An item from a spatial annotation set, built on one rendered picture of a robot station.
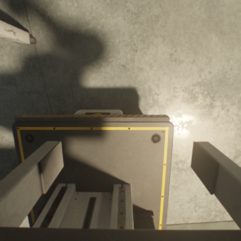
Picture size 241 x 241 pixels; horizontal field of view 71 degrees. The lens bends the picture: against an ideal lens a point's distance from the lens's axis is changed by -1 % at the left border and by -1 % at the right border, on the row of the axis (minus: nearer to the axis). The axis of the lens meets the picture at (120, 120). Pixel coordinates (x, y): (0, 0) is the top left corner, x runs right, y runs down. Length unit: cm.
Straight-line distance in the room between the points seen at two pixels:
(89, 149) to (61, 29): 67
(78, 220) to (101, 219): 9
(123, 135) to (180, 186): 69
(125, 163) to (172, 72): 58
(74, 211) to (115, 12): 98
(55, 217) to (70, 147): 27
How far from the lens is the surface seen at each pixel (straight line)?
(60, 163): 17
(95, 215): 77
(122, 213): 71
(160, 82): 104
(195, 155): 17
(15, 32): 96
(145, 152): 78
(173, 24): 109
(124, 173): 82
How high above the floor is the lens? 102
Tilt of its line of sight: 75 degrees down
